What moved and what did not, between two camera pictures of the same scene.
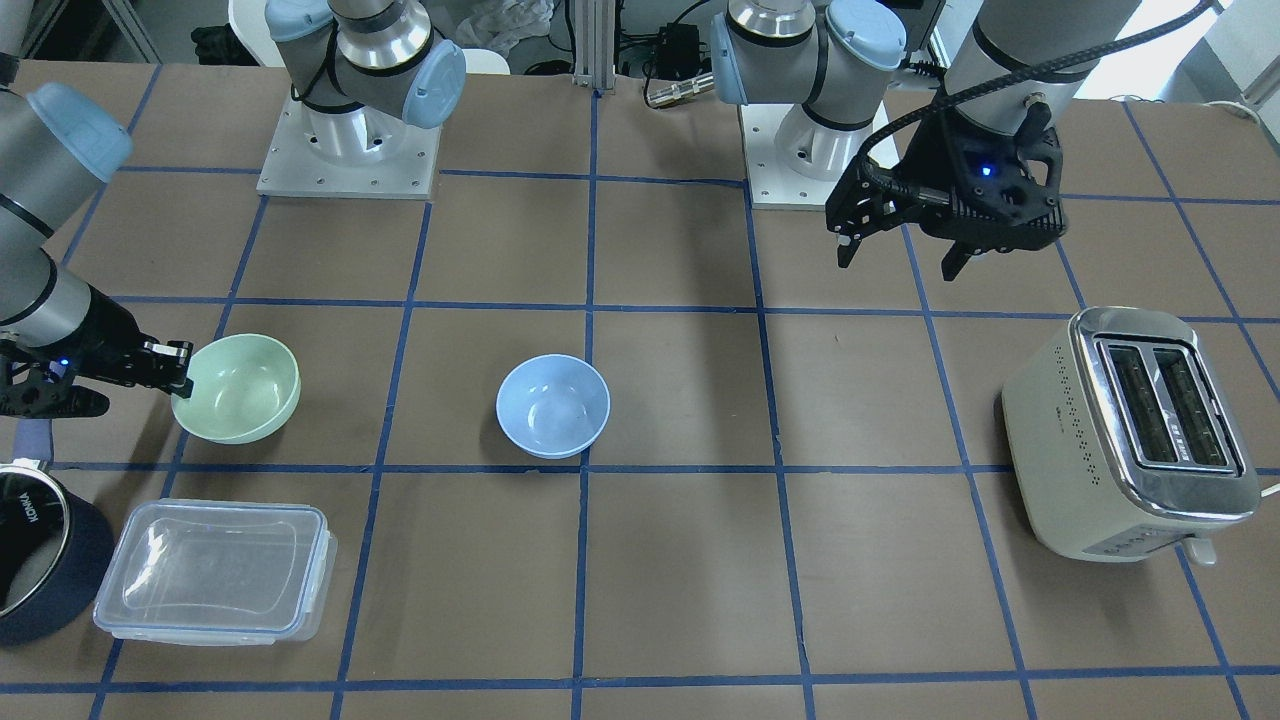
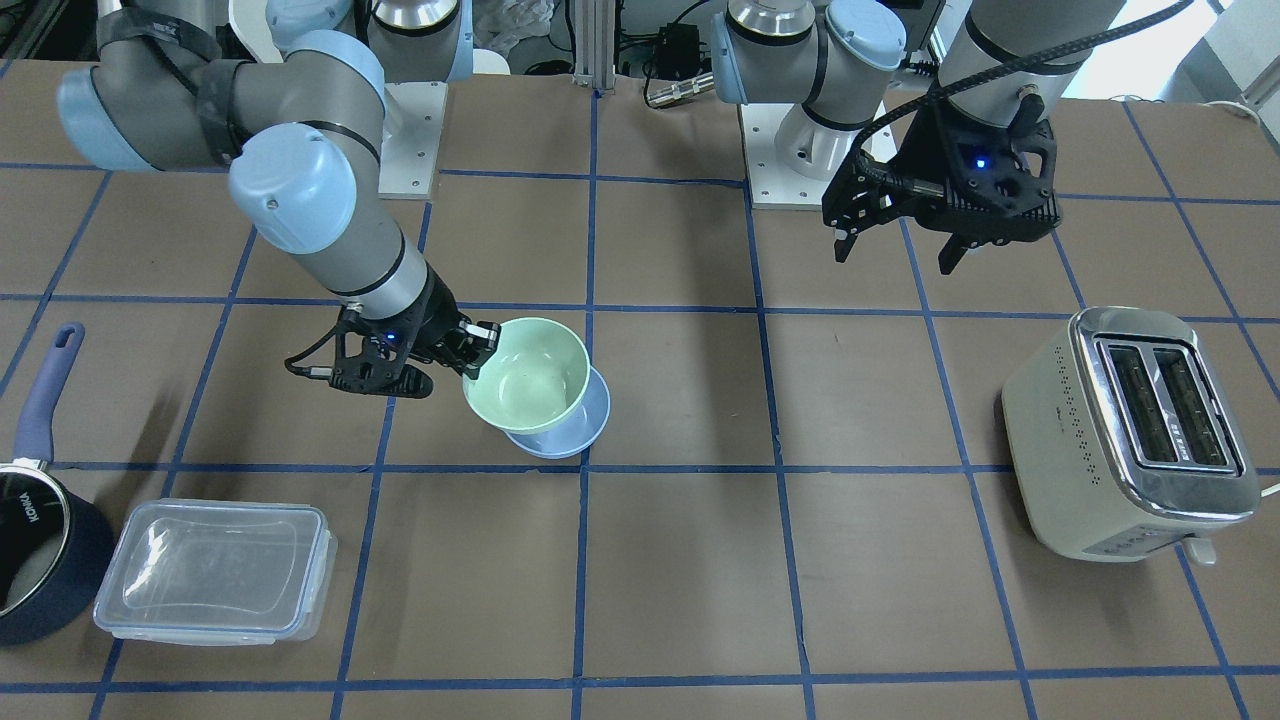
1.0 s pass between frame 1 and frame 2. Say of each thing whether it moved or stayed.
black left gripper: stayed
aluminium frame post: stayed
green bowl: moved
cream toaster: stayed
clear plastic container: stayed
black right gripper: moved
